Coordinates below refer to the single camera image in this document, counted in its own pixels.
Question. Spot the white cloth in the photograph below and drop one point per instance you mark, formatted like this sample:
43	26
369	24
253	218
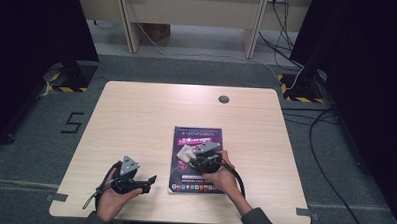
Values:
184	153

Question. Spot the grey tape piece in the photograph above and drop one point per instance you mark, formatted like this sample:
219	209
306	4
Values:
308	213
57	197

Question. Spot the brown cardboard box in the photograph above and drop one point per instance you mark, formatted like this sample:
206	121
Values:
157	31

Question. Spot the stand base with striped tape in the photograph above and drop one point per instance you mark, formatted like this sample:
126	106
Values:
302	90
72	77

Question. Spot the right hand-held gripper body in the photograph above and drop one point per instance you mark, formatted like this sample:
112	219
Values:
206	159

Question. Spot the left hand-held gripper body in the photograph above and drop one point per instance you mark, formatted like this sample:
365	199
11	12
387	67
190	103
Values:
127	176

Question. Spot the glossy illustrated magazine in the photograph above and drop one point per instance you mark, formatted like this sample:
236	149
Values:
197	182

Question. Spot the person's left hand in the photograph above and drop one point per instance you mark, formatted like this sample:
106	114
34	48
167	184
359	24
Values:
113	202

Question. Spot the black curtain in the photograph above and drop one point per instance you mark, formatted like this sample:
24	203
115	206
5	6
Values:
28	52
371	81

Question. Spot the person's right hand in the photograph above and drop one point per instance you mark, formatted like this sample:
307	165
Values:
224	179

